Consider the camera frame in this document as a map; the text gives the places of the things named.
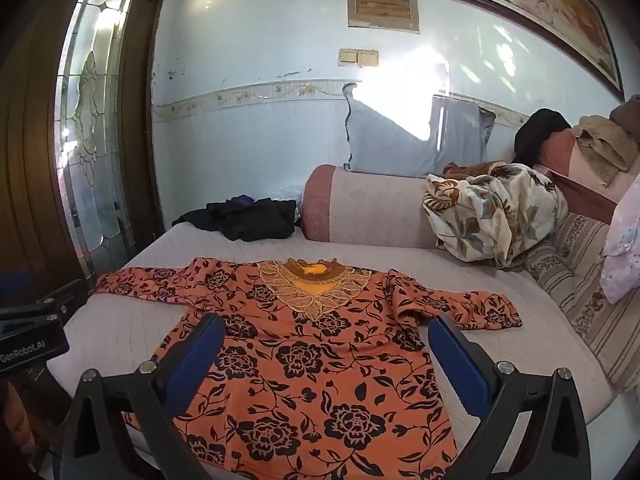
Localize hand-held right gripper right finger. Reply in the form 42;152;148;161
428;315;600;480

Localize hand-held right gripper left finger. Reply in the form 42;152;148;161
53;313;226;480

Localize orange floral shirt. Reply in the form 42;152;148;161
93;257;523;480

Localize black clothes pile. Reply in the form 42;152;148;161
172;194;299;242

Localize striped sofa backrest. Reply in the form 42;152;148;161
523;212;640;397

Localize floral cream cloth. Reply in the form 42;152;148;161
423;162;570;269

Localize pink sofa armrest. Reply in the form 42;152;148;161
302;164;451;250

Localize brown cloth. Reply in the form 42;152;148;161
443;160;507;181

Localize white patterned pillow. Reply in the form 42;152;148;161
599;172;640;305

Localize wooden door with stained glass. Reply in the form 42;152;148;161
0;0;176;291

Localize grey pillow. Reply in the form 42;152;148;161
342;83;497;178

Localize black cloth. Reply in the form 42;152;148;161
513;109;573;165

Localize beige towel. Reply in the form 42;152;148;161
572;115;640;187

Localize framed painting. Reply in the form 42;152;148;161
410;0;626;102

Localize wall light switch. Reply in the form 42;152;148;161
338;48;379;67

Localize wall electrical panel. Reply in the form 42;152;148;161
347;0;420;35

